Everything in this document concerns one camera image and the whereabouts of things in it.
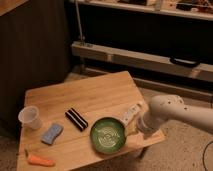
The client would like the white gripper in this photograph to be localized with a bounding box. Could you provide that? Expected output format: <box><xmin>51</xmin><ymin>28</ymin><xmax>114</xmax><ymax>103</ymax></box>
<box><xmin>136</xmin><ymin>113</ymin><xmax>157</xmax><ymax>134</ymax></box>

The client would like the grey metal beam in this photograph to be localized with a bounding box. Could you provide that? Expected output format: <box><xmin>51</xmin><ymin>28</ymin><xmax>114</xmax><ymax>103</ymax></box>
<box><xmin>71</xmin><ymin>41</ymin><xmax>213</xmax><ymax>82</ymax></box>

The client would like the wooden table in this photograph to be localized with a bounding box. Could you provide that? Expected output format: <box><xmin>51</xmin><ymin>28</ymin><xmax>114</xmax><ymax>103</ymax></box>
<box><xmin>17</xmin><ymin>71</ymin><xmax>165</xmax><ymax>171</ymax></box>

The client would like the green ceramic bowl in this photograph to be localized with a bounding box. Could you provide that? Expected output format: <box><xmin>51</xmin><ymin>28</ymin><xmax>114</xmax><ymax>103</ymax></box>
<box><xmin>90</xmin><ymin>117</ymin><xmax>126</xmax><ymax>155</ymax></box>

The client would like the metal pole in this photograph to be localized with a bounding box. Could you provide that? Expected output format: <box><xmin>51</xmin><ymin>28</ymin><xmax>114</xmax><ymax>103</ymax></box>
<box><xmin>74</xmin><ymin>0</ymin><xmax>85</xmax><ymax>45</ymax></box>

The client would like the blue sponge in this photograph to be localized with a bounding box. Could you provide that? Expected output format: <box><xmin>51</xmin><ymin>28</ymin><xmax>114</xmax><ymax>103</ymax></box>
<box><xmin>41</xmin><ymin>123</ymin><xmax>63</xmax><ymax>145</ymax></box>

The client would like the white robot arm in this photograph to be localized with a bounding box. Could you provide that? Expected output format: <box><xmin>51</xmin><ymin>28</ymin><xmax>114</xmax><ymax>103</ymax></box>
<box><xmin>136</xmin><ymin>95</ymin><xmax>213</xmax><ymax>134</ymax></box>

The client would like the orange carrot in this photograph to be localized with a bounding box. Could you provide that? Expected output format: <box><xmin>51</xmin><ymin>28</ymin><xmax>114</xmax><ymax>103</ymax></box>
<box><xmin>25</xmin><ymin>149</ymin><xmax>55</xmax><ymax>167</ymax></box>

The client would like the black striped eraser block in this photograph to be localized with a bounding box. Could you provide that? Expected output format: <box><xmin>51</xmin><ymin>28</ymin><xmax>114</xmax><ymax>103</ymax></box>
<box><xmin>65</xmin><ymin>108</ymin><xmax>88</xmax><ymax>131</ymax></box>

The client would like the black handle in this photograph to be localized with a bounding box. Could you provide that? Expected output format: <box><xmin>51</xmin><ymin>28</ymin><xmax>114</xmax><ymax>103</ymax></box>
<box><xmin>169</xmin><ymin>57</ymin><xmax>200</xmax><ymax>68</ymax></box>

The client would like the shelf with clutter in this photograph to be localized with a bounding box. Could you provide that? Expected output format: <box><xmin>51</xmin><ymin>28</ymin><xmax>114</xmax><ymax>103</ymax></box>
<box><xmin>69</xmin><ymin>0</ymin><xmax>213</xmax><ymax>21</ymax></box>

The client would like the white tube package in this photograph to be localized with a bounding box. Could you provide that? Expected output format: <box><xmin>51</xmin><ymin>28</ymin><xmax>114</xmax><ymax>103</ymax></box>
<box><xmin>121</xmin><ymin>101</ymin><xmax>143</xmax><ymax>126</ymax></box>

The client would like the clear plastic cup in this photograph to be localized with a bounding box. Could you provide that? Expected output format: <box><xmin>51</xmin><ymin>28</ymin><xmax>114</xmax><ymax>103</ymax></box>
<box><xmin>18</xmin><ymin>106</ymin><xmax>42</xmax><ymax>130</ymax></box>

